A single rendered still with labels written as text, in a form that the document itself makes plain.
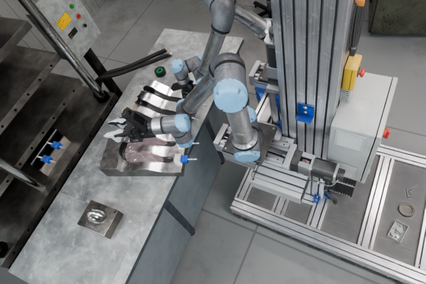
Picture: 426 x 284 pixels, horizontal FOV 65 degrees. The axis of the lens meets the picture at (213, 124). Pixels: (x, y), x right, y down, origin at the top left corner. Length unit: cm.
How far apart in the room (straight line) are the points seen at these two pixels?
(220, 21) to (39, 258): 163
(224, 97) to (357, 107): 69
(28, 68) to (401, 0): 296
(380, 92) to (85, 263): 172
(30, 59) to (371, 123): 199
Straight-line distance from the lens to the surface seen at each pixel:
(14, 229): 246
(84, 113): 263
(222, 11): 159
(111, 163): 210
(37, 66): 234
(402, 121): 312
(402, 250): 246
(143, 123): 141
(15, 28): 224
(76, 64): 236
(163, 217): 215
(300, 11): 118
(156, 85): 229
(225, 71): 116
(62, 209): 228
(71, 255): 213
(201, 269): 265
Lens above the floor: 252
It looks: 54 degrees down
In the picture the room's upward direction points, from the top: 22 degrees counter-clockwise
